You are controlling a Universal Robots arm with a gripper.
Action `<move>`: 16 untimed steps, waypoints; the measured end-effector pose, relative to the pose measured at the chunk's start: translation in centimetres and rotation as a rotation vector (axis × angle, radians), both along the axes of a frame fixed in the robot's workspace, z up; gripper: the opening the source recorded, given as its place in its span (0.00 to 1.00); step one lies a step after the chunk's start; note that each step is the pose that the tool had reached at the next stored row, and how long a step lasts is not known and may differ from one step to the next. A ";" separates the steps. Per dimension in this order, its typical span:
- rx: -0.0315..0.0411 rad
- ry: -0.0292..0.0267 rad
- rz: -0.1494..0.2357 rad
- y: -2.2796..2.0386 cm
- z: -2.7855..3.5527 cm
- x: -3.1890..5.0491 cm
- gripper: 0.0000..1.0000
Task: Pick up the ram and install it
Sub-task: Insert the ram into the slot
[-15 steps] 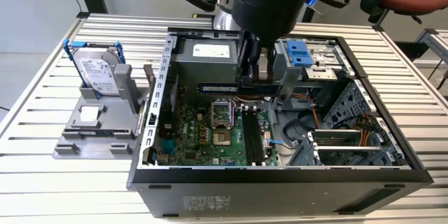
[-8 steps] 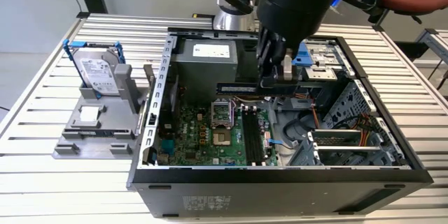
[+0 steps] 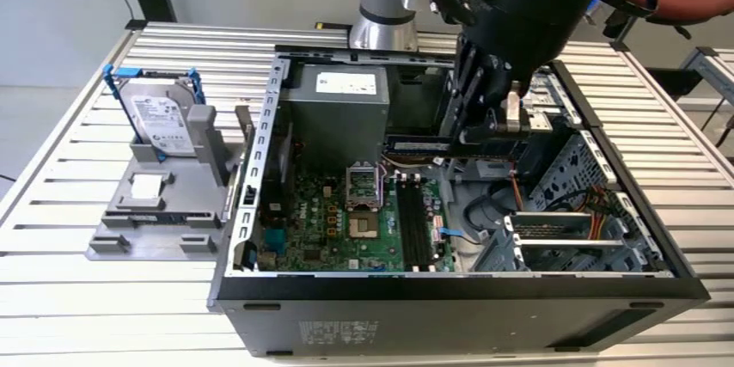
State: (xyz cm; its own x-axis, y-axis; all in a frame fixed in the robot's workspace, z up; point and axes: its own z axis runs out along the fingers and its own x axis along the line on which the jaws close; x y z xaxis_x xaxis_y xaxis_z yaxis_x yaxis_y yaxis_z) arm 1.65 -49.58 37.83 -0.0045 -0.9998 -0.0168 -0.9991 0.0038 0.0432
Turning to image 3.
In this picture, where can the CPU socket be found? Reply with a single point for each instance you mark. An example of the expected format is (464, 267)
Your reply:
(365, 225)

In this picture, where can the perforated metal disk bay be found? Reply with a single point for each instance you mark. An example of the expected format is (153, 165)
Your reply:
(573, 160)

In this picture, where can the aluminium side frame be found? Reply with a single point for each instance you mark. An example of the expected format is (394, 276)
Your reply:
(708, 59)

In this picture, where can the green motherboard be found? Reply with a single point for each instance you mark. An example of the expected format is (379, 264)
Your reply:
(373, 251)

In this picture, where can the black open PC case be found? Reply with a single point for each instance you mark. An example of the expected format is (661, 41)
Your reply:
(460, 319)

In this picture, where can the yellow square inductor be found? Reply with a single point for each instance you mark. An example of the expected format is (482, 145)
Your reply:
(333, 231)
(334, 210)
(333, 220)

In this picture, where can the silver square CPU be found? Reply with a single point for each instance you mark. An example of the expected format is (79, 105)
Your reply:
(145, 187)

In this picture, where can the grey parts rack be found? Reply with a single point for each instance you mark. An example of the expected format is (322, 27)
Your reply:
(178, 199)

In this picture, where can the RAM stick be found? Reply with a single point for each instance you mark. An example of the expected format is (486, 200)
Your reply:
(173, 215)
(415, 144)

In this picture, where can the hard disk in blue carrier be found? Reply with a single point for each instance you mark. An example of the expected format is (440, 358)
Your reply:
(161, 122)

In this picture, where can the blue expansion slot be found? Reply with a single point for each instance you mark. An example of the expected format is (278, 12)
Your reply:
(274, 240)

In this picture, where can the black RAM slot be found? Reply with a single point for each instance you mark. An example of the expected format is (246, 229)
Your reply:
(413, 223)
(406, 223)
(418, 223)

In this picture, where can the red office chair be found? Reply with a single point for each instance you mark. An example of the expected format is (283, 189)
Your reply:
(688, 1)

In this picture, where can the white four-pin power socket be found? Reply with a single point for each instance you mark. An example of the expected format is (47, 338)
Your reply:
(327, 190)

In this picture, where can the metal drive bay cage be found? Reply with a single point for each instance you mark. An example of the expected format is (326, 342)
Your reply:
(540, 123)

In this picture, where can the grey power supply unit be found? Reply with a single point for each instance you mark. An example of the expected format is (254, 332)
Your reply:
(333, 126)

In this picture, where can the small black yellow clip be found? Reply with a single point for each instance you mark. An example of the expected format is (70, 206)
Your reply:
(319, 25)

